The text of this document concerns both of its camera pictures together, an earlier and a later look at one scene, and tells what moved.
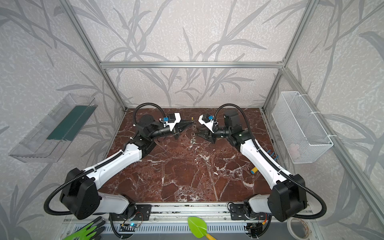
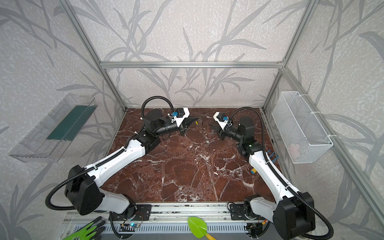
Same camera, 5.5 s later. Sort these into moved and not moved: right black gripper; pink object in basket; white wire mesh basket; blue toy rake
Moved: right black gripper
Not moved: white wire mesh basket; pink object in basket; blue toy rake
